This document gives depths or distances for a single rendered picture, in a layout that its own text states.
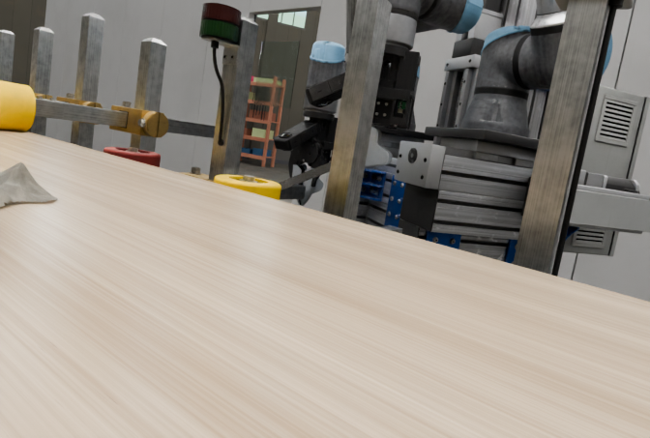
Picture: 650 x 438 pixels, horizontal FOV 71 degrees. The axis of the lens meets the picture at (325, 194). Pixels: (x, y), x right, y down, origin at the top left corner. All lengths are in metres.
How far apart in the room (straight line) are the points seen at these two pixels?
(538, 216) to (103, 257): 0.43
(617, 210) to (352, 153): 0.67
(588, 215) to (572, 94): 0.57
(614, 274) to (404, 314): 2.93
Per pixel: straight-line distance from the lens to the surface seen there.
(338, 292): 0.21
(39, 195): 0.35
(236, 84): 0.79
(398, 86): 0.71
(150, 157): 0.72
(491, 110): 1.07
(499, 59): 1.09
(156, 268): 0.22
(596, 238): 1.54
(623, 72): 3.17
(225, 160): 0.79
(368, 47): 0.64
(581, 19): 0.55
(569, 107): 0.53
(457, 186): 1.00
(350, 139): 0.63
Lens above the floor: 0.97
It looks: 7 degrees down
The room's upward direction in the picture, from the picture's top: 9 degrees clockwise
